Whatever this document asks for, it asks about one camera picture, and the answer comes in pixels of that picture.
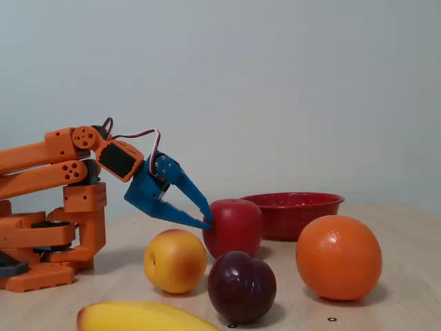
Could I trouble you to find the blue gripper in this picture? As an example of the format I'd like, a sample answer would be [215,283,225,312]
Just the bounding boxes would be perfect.
[123,152,214,231]

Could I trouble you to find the dark purple plum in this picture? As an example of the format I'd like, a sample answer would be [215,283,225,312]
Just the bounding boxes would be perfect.
[207,250,278,324]

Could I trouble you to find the orange robot base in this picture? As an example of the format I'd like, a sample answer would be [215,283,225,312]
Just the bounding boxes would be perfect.
[0,250,77,294]

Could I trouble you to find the red speckled bowl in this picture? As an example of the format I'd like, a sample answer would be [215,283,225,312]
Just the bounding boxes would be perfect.
[238,192,345,241]

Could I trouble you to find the red apple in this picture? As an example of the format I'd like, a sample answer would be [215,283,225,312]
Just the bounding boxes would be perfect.
[202,199,263,260]

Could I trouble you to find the yellow orange peach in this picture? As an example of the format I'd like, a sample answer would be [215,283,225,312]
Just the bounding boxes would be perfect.
[143,229,208,294]

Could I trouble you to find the yellow banana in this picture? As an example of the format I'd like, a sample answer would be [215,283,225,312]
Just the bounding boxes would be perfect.
[76,301,221,331]

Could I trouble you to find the orange fruit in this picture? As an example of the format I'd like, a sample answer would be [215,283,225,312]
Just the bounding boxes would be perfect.
[295,214,383,301]

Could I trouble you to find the red white servo cable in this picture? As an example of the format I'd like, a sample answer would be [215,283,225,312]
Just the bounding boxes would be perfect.
[112,128,163,163]
[102,117,115,141]

